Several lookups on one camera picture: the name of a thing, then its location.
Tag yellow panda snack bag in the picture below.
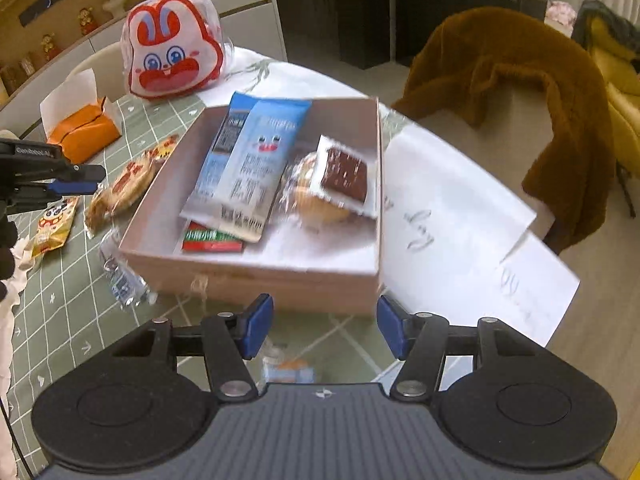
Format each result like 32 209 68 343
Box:
32 196 79 258

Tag red rice cracker packet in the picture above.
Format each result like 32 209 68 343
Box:
84 133 180 237

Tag red spicy snack packet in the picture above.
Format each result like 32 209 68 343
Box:
181 221 244 254

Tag round bread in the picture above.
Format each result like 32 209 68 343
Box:
278 152 350 228

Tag brown jelly bar packet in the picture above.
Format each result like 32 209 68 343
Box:
310 136 380 219

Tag blue white snack bag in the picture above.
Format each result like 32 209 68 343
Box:
180 92 311 243

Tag yellow senbei cracker packet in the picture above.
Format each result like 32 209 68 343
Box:
262 346 316 385

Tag small clear snack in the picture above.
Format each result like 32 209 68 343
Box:
99 229 157 309

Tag orange tissue box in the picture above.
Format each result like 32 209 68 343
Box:
40 68 122 164

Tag white paper sheets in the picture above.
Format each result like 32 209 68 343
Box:
219 46 583 348

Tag green checked tablecloth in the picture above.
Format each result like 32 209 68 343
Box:
4 91 402 476

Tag pink cardboard box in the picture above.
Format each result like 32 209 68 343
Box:
118 96 385 316

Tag white chair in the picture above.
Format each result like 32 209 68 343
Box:
66 42 127 102

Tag red rabbit plush bag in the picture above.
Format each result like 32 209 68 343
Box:
120 0 233 101

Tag brown fuzzy coat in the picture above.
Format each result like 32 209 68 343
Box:
393 6 615 254

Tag yellow jacket on chair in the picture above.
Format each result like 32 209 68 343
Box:
572 0 639 178

